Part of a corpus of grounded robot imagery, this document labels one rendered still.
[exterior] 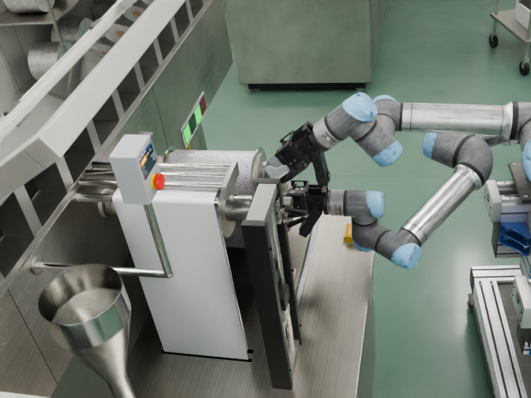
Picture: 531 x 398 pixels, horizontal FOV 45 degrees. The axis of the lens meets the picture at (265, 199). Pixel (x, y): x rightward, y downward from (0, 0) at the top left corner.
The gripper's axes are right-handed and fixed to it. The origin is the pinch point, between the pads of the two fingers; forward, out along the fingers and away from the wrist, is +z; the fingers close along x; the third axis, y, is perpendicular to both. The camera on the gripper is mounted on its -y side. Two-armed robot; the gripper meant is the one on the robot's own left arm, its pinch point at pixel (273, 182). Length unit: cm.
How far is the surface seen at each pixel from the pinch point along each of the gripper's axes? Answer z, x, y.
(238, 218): -4.2, 26.4, 8.2
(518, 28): -14, -312, -138
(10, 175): -41, 88, 53
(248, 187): 3.7, 4.5, 4.7
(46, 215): 16, 43, 41
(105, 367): 1, 74, 20
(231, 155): 3.9, -1.6, 12.7
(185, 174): -4.2, 26.6, 24.4
